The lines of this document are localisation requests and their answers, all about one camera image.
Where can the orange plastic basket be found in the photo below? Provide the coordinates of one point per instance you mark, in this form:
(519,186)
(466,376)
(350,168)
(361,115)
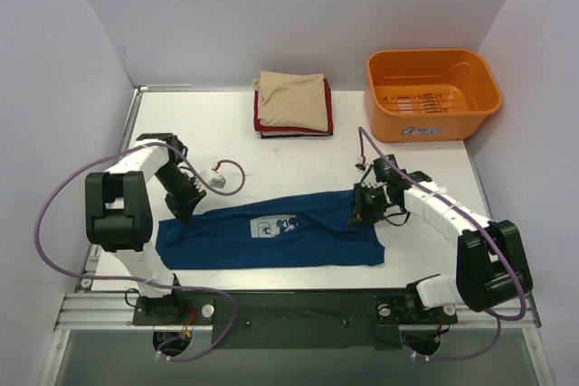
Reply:
(428,95)

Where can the red folded t shirt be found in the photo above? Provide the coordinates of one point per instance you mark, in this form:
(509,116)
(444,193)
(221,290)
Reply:
(259,127)

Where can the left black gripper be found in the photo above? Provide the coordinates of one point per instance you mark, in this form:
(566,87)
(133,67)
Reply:
(184,199)

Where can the beige folded t shirt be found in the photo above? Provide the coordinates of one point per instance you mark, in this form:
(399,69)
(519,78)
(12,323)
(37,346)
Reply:
(288,100)

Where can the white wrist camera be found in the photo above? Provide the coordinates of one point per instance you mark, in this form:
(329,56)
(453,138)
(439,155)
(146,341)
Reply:
(210,177)
(368,177)

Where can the black folded t shirt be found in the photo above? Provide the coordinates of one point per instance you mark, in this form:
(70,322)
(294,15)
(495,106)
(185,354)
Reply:
(292,134)

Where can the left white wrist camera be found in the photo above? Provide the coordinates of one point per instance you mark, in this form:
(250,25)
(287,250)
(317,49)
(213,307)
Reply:
(210,177)

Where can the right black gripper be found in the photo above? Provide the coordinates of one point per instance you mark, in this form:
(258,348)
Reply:
(366,201)

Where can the blue t shirt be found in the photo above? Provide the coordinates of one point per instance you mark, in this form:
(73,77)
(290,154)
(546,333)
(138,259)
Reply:
(299,231)

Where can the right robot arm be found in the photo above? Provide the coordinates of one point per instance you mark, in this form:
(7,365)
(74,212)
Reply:
(491,263)

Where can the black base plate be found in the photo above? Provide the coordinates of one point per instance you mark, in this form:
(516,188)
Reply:
(297,320)

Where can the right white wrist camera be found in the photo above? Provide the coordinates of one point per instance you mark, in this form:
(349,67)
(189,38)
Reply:
(368,177)

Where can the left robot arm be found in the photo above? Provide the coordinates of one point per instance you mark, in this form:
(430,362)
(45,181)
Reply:
(118,213)

